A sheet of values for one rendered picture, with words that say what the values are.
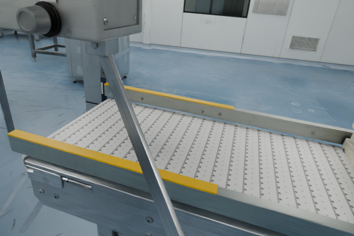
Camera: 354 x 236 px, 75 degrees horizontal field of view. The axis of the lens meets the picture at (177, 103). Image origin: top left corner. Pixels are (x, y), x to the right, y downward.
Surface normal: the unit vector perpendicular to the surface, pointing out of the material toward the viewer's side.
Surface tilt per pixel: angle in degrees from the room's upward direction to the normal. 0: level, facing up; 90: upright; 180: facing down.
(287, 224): 90
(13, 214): 0
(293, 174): 0
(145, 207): 90
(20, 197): 0
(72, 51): 90
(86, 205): 90
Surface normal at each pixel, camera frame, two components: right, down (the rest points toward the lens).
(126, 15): 0.95, 0.19
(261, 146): 0.07, -0.91
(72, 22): -0.29, 0.37
